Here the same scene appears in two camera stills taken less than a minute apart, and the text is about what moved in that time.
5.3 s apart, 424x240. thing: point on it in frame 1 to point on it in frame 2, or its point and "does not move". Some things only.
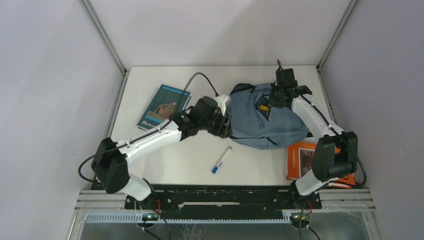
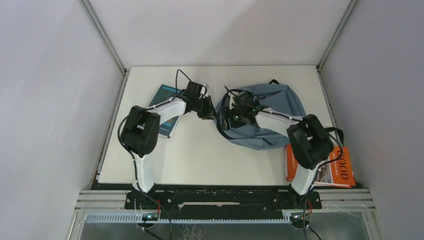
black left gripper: x=223 y=130 to x=210 y=113
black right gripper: x=271 y=102 to x=227 y=113
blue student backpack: x=278 y=128 does not move
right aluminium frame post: x=348 y=13 does not move
